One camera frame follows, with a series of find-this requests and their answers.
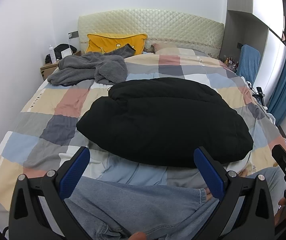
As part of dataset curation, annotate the yellow pillow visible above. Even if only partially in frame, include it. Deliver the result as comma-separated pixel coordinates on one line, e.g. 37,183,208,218
85,33,148,55

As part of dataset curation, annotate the brown cardboard box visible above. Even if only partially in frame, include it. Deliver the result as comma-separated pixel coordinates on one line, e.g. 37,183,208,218
40,50,82,81

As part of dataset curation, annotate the white spray bottle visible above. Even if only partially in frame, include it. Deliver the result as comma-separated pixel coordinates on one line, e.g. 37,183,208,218
49,45,56,64

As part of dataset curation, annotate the blue towel on chair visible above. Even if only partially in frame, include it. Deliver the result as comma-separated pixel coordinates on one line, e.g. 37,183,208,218
236,44,261,85

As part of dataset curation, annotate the grey built-in wardrobe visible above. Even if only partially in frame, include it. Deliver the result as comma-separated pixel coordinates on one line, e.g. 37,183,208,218
219,0,268,61

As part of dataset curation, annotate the black padded jacket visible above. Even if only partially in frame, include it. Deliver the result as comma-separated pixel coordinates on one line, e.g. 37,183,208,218
76,77,254,168

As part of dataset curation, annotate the cream quilted headboard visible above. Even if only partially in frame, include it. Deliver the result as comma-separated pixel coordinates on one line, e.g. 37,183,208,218
78,9,224,58

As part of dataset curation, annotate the colourful checked bed quilt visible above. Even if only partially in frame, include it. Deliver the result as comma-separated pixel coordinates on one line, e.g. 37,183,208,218
0,49,285,215

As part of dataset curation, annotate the person's right hand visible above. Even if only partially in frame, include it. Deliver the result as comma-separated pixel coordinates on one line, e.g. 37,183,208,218
274,197,286,225

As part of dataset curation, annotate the black bag on box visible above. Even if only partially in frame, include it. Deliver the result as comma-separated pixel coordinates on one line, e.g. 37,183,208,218
45,43,77,64

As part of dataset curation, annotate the blue curtain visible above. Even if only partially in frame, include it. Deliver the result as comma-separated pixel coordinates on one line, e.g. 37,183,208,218
268,60,286,126

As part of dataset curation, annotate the black phone tripod stand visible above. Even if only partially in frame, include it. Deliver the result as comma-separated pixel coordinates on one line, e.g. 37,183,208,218
251,87,268,109

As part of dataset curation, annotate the blue jeans leg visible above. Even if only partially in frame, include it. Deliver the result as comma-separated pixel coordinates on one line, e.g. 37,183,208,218
65,178,218,239

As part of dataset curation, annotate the wall socket panel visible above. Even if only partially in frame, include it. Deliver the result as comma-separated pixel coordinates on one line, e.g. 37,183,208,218
68,31,79,39

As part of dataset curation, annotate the white card on box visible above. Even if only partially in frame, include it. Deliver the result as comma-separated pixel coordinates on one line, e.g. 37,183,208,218
61,48,73,58

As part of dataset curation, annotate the grey fleece robe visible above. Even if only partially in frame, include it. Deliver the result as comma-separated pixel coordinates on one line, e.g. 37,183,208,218
47,44,136,86

